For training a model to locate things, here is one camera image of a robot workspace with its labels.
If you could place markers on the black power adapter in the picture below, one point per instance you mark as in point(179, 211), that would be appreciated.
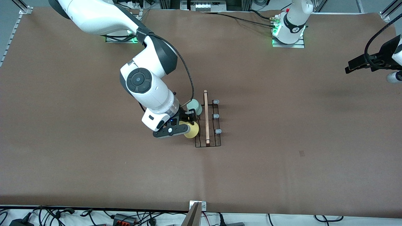
point(22, 223)

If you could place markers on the pale green plastic cup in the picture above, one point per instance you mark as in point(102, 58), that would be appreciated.
point(196, 106)

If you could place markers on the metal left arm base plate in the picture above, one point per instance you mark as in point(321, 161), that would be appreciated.
point(289, 45)

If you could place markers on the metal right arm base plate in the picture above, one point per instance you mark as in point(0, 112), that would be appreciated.
point(119, 41)

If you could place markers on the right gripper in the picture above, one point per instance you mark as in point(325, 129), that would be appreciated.
point(184, 115)

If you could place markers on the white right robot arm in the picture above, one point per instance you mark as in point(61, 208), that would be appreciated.
point(144, 81)

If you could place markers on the yellow plastic cup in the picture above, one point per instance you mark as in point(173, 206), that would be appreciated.
point(193, 131)

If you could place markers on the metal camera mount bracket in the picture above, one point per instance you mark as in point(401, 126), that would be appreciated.
point(194, 216)

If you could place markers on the black orange connector block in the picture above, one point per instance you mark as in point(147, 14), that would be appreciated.
point(124, 219)

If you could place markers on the white power strip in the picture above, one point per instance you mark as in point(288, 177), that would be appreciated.
point(207, 5)

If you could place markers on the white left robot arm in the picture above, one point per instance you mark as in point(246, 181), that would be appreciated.
point(293, 18)

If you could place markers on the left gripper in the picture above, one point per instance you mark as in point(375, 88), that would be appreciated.
point(387, 51)

